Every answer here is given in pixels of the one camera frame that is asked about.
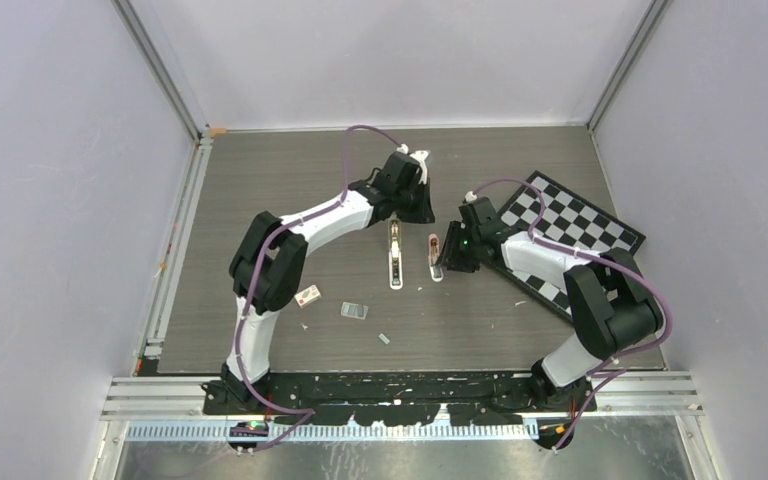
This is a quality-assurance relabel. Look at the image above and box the aluminium slotted rail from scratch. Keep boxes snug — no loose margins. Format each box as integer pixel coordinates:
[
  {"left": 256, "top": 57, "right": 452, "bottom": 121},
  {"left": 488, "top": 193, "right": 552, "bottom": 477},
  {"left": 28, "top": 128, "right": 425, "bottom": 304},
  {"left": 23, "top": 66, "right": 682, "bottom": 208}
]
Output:
[{"left": 125, "top": 419, "right": 539, "bottom": 442}]

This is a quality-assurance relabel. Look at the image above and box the black white chessboard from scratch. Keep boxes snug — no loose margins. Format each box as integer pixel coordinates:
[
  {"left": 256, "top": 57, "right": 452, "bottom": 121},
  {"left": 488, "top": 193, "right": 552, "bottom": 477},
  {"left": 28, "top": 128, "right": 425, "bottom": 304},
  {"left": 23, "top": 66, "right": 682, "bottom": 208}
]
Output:
[{"left": 484, "top": 170, "right": 646, "bottom": 323}]

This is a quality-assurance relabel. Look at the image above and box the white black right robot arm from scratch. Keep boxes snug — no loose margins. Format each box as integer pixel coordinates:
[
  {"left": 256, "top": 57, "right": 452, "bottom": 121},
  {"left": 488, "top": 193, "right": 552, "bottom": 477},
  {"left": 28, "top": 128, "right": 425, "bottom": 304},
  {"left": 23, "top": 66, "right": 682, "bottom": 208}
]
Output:
[{"left": 439, "top": 194, "right": 665, "bottom": 411}]

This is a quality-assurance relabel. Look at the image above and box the pink white stapler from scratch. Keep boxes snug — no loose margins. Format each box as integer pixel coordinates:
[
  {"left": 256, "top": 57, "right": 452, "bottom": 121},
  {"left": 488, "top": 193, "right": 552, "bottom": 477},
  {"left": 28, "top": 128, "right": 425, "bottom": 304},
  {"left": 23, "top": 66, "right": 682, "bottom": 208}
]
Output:
[{"left": 428, "top": 233, "right": 444, "bottom": 283}]

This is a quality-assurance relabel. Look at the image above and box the silver staple box tray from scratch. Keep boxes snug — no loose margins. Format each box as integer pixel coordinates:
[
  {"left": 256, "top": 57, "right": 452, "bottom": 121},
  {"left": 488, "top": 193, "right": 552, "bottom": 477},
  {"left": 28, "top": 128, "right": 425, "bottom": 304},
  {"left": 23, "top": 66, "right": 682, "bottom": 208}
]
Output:
[{"left": 340, "top": 302, "right": 369, "bottom": 320}]

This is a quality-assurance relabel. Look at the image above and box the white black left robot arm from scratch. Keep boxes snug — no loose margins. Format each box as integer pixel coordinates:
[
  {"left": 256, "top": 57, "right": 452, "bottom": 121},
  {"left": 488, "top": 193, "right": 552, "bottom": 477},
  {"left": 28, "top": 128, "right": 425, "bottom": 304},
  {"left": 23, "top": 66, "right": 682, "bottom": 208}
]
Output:
[{"left": 220, "top": 146, "right": 435, "bottom": 414}]

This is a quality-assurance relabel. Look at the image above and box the cream beige stapler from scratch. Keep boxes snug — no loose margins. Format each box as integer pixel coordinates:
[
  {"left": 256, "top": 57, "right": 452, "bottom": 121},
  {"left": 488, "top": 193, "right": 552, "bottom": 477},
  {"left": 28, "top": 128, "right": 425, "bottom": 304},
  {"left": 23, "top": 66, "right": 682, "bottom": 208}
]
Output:
[{"left": 388, "top": 216, "right": 403, "bottom": 290}]

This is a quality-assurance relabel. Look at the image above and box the white staple box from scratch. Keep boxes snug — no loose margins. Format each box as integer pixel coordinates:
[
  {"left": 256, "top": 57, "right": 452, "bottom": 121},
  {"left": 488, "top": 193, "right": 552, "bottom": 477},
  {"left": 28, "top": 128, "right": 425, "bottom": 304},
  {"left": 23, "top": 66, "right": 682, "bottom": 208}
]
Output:
[{"left": 294, "top": 285, "right": 322, "bottom": 308}]

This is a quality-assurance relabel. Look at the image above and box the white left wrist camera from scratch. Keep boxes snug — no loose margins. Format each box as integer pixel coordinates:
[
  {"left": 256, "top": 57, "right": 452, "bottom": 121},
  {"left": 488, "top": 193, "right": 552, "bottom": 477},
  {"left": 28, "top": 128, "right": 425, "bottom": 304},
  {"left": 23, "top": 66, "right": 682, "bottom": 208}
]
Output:
[{"left": 396, "top": 144, "right": 430, "bottom": 185}]

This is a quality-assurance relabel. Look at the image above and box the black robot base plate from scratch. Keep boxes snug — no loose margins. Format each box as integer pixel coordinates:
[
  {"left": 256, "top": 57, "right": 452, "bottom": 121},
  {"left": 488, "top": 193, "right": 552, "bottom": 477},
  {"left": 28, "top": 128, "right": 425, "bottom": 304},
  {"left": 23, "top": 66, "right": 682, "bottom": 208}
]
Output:
[{"left": 201, "top": 367, "right": 594, "bottom": 427}]

